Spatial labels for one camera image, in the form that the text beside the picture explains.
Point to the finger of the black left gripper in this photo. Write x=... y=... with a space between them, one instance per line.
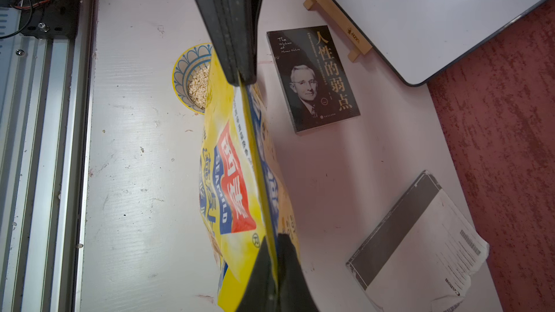
x=237 y=46
x=214 y=18

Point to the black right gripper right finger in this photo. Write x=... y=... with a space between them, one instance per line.
x=293 y=291

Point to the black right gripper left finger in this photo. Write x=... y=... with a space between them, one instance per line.
x=260 y=294

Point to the white paper manual booklet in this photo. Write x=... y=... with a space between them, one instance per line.
x=422 y=255

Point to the black portrait cover book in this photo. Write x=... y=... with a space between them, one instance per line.
x=313 y=78

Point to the yellow oats bag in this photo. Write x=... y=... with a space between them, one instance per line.
x=242 y=197

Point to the white board with black rim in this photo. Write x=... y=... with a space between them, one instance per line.
x=420 y=38

